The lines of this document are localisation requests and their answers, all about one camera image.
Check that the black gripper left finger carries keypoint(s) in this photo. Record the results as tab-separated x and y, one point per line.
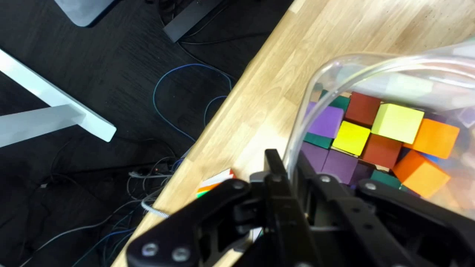
212	223

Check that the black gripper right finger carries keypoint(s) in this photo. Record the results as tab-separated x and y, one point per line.
375	223

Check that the clear jar of coloured blocks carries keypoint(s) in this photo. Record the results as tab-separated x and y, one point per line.
395	74

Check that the orange block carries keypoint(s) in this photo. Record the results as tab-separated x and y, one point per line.
420	177
435	138

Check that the purple block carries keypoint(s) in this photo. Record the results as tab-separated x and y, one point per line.
338	166
327	122

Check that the yellow block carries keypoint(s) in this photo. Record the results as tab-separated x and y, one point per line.
350	138
398	122

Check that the red-brown block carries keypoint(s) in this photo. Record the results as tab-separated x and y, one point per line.
362	108

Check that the white-legged side table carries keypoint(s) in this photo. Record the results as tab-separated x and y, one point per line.
44	104

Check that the dark grey bar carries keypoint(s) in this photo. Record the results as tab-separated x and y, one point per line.
190	16

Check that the light grey panel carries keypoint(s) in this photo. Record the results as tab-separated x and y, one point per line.
83	10

